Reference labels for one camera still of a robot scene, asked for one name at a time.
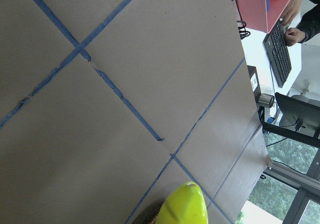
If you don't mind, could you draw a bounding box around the yellow banana front basket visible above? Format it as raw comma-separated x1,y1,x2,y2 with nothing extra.
156,181,208,223

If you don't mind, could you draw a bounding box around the brown wicker basket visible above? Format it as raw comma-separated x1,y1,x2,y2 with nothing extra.
132,201,163,224

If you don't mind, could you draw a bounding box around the black power box white label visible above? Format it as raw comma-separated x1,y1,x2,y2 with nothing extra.
247,65,261,103

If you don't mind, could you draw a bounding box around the black keyboard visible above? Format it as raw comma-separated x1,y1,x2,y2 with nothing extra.
263,20,292,88

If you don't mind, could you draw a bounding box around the black computer monitor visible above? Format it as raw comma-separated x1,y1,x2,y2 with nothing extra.
275,92,320,139

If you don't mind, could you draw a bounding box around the pink box of blocks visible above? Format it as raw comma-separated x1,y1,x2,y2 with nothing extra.
237,0,290,34

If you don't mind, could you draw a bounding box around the seated person in black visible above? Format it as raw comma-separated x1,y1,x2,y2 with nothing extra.
280,0,320,47

